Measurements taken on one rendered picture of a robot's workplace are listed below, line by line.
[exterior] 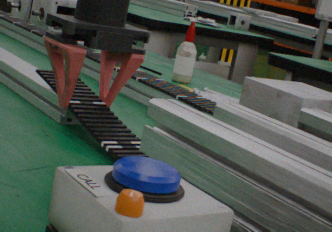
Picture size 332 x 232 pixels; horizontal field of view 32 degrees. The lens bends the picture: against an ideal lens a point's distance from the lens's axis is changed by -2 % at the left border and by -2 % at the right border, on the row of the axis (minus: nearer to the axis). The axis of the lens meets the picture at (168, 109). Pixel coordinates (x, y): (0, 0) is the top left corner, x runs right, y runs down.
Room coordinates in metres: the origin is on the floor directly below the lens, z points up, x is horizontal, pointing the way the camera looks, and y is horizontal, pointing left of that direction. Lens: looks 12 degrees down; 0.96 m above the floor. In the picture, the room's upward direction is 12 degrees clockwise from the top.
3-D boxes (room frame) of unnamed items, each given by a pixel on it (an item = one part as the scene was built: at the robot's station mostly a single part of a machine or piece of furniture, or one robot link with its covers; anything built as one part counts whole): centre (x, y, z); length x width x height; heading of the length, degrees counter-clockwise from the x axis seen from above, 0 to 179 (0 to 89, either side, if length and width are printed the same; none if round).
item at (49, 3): (1.47, 0.33, 0.83); 0.11 x 0.10 x 0.10; 132
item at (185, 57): (1.14, -0.01, 0.84); 0.04 x 0.04 x 0.12
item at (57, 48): (0.65, 0.10, 0.85); 0.07 x 0.07 x 0.09; 38
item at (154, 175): (0.33, 0.00, 0.84); 0.04 x 0.04 x 0.02
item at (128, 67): (0.66, 0.08, 0.85); 0.07 x 0.07 x 0.09; 38
